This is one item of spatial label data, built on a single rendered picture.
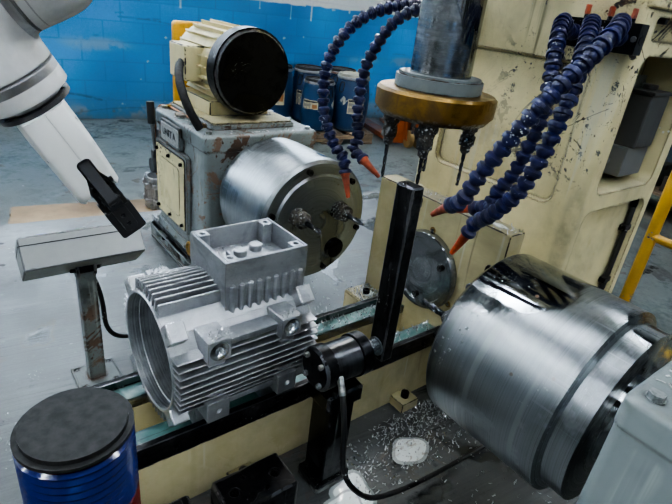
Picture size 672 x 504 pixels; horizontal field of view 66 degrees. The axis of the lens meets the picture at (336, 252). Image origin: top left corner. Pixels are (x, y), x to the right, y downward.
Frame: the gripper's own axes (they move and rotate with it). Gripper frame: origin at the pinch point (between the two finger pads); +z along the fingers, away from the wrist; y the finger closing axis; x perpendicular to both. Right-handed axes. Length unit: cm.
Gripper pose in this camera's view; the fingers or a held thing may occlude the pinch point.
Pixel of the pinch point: (121, 213)
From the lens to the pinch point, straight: 67.0
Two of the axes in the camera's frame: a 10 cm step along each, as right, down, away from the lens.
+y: 6.0, 4.1, -6.9
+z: 3.0, 6.8, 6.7
